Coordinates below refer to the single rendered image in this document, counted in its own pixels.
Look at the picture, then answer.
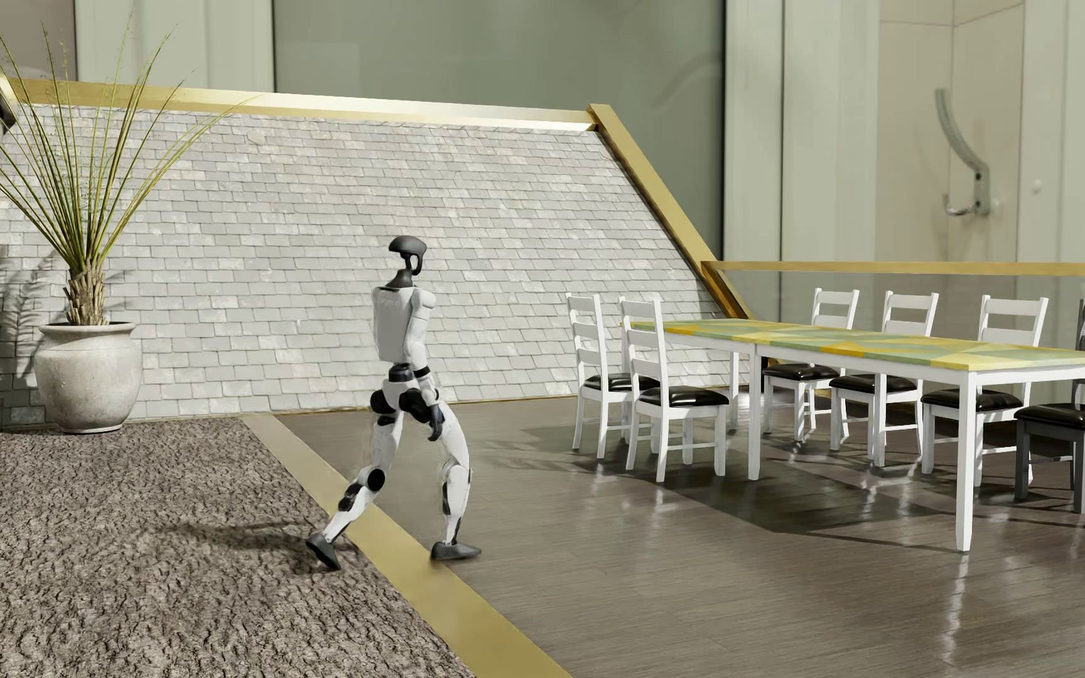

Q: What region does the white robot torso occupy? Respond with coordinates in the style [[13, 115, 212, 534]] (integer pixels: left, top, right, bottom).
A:
[[372, 285, 437, 392]]

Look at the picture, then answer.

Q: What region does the black robot head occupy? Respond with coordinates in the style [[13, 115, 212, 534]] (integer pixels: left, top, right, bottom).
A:
[[388, 235, 429, 288]]

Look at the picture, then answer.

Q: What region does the grey metal wall hook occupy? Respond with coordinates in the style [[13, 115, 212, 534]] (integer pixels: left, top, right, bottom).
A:
[[934, 89, 992, 218]]

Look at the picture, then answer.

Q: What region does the white table yellow green top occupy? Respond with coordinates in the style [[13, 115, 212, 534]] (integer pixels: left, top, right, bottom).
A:
[[630, 318, 1085, 553]]

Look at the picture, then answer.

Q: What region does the white left robot leg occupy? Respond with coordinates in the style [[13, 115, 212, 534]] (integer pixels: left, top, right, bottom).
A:
[[405, 395, 482, 563]]

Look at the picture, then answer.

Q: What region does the gold frame of tiled slope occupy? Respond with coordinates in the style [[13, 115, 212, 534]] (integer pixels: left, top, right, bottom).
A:
[[10, 78, 753, 320]]

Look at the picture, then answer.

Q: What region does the dark grey chair black seat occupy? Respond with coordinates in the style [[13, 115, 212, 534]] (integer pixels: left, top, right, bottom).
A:
[[1014, 299, 1085, 514]]

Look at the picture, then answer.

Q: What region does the spiky green potted plant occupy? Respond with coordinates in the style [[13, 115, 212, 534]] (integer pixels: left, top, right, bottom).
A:
[[0, 17, 252, 327]]

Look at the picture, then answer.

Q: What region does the white robot leg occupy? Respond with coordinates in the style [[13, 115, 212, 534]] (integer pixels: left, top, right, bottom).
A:
[[405, 395, 482, 563], [306, 388, 404, 572]]

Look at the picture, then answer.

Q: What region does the round stone plant pot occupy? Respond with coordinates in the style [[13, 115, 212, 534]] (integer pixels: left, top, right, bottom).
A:
[[34, 322, 143, 435]]

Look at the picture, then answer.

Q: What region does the gold floor strip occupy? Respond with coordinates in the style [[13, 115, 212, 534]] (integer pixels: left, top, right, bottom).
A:
[[241, 412, 573, 678]]

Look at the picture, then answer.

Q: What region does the gold handrail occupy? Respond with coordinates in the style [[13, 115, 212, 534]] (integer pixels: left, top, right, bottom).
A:
[[701, 261, 1085, 278]]

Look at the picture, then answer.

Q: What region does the white right robot leg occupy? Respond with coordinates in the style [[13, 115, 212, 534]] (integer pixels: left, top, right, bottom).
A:
[[306, 388, 404, 572]]

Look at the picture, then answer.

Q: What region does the white chair black seat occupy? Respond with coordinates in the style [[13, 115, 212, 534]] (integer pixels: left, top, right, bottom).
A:
[[829, 291, 940, 468], [920, 294, 1050, 487], [567, 293, 659, 460], [764, 288, 861, 444], [618, 298, 731, 483]]

